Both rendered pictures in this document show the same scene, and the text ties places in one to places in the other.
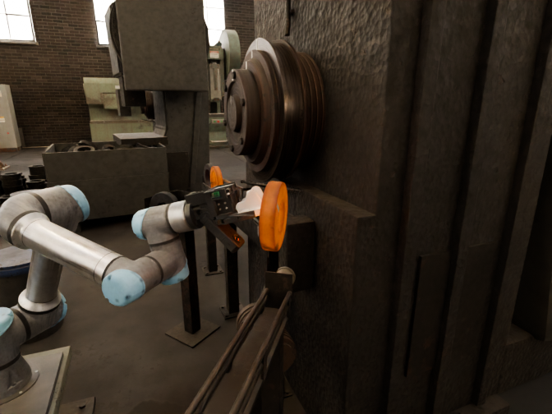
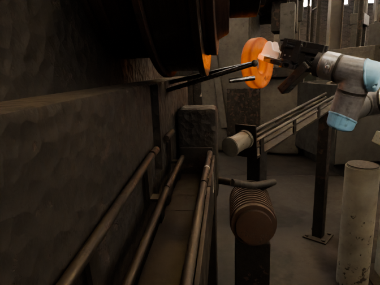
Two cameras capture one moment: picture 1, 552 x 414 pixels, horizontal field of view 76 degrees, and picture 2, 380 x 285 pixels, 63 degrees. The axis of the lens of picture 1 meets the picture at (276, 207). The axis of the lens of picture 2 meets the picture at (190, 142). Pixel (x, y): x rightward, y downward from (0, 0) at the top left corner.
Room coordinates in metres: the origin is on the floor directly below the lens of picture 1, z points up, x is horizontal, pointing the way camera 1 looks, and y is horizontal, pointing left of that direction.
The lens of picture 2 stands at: (1.76, 0.30, 0.89)
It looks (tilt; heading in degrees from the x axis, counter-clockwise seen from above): 13 degrees down; 209
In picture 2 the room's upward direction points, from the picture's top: 2 degrees counter-clockwise
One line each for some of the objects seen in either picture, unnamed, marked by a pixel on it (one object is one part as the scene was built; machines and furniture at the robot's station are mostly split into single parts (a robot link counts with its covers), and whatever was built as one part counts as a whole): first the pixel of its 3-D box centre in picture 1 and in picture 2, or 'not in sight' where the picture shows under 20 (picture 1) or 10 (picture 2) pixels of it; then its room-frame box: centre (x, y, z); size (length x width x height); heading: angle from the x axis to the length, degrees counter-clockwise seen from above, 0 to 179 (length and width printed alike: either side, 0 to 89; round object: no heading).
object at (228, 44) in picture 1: (209, 90); not in sight; (10.11, 1.79, 1.45); 2.16 x 1.16 x 2.90; 22
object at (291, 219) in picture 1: (296, 253); (197, 151); (1.06, -0.07, 0.68); 0.11 x 0.08 x 0.24; 112
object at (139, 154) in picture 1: (111, 179); not in sight; (3.57, 1.69, 0.39); 1.03 x 0.83 x 0.79; 116
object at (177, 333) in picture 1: (185, 267); not in sight; (1.61, 0.45, 0.36); 0.26 x 0.20 x 0.72; 57
